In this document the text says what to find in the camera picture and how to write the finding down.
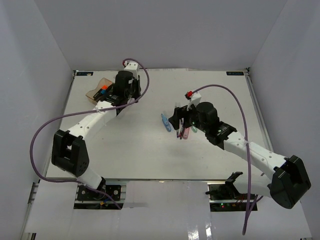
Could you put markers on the right black logo sticker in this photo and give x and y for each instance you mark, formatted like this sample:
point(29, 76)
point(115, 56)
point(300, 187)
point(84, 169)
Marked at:
point(234, 73)

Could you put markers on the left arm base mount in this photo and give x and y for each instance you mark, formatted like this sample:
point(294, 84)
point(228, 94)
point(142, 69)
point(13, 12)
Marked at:
point(86, 199)

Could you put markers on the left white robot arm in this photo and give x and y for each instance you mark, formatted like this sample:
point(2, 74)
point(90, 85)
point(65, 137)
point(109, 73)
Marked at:
point(69, 150)

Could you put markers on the black logo sticker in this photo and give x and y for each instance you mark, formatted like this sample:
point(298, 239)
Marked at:
point(84, 73)
point(234, 73)

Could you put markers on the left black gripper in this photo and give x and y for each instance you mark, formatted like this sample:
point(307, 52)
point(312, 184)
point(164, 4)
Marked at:
point(136, 81)

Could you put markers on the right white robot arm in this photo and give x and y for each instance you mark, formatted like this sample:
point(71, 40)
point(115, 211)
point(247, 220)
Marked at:
point(289, 179)

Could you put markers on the left black logo sticker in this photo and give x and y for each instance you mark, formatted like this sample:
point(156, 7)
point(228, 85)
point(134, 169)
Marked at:
point(84, 73)

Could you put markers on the amber plastic tray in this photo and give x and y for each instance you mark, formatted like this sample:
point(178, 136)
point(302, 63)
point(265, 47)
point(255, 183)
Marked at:
point(91, 93)

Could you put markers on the light pink correction pen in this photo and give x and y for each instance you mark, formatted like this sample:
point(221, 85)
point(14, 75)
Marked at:
point(186, 133)

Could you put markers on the red ink gel pen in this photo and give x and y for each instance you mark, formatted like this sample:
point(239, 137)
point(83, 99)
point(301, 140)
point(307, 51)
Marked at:
point(182, 130)

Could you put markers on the light blue correction pen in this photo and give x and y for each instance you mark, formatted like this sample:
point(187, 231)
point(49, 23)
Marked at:
point(166, 123)

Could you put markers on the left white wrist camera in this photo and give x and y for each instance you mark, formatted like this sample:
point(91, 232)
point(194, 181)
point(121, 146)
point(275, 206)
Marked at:
point(133, 67)

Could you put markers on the light green correction pen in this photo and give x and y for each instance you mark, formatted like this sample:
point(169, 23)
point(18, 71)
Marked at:
point(194, 129)

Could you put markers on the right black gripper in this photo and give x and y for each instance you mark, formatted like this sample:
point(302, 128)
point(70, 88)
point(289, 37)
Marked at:
point(179, 113)

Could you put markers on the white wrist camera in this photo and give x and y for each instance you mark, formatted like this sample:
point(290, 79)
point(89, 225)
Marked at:
point(193, 98)
point(133, 67)

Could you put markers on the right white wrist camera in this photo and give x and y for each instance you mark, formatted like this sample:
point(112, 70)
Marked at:
point(193, 98)

